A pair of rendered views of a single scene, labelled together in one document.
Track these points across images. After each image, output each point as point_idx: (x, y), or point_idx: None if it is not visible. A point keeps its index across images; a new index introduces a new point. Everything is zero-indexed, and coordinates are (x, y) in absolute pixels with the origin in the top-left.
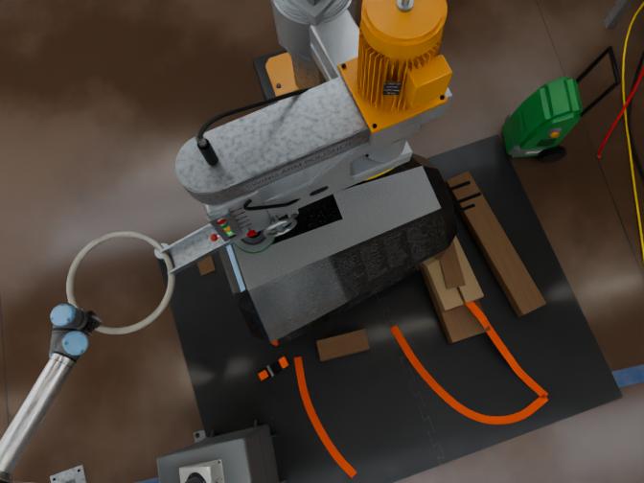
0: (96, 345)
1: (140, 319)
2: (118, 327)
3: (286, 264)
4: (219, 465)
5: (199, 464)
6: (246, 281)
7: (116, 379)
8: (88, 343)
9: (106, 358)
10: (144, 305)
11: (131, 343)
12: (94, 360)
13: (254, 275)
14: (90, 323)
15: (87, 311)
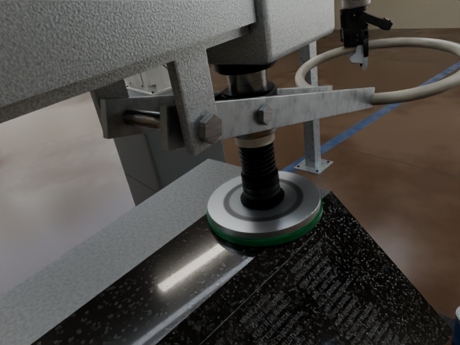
0: (408, 222)
1: (398, 261)
2: (410, 244)
3: (159, 205)
4: (150, 92)
5: (170, 87)
6: (218, 163)
7: (357, 215)
8: (416, 220)
9: (385, 221)
10: (413, 274)
11: (378, 241)
12: (393, 214)
13: (210, 172)
14: (341, 14)
15: (367, 35)
